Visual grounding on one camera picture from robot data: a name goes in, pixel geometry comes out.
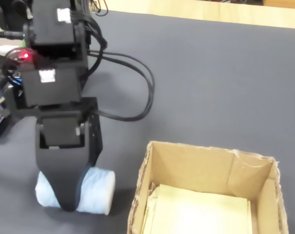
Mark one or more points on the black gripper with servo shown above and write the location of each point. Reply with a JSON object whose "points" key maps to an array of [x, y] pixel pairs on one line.
{"points": [[62, 131]]}

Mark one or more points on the light blue cloth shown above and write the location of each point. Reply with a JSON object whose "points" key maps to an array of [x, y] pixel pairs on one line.
{"points": [[96, 190]]}

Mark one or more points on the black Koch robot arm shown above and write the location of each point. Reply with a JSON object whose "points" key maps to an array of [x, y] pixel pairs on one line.
{"points": [[55, 31]]}

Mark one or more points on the open cardboard box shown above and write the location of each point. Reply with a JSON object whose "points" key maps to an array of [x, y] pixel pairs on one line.
{"points": [[198, 165]]}

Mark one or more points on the pale yellow paper sheet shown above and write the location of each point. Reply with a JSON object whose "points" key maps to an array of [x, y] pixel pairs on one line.
{"points": [[198, 212]]}

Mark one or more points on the black power plug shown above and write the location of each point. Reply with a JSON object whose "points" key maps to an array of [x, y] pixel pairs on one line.
{"points": [[13, 35]]}

